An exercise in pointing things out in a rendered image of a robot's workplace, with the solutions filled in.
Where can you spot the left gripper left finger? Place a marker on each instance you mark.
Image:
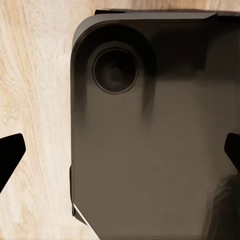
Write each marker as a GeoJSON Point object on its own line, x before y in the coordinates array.
{"type": "Point", "coordinates": [12, 149]}

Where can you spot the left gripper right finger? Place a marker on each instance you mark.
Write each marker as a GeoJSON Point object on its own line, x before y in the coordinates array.
{"type": "Point", "coordinates": [232, 149]}

